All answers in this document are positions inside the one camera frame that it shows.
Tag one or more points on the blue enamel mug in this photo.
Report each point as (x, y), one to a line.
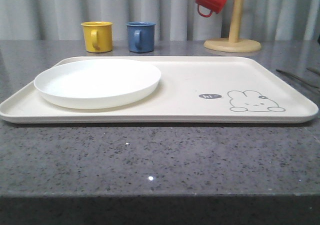
(141, 36)

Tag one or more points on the cream rabbit serving tray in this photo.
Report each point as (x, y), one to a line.
(192, 89)

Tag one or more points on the wooden mug tree stand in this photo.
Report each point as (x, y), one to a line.
(234, 44)

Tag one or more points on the silver chopstick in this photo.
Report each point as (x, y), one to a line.
(296, 77)

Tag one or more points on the yellow enamel mug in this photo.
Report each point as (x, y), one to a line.
(98, 37)

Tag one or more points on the white round plate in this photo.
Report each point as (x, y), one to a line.
(98, 83)

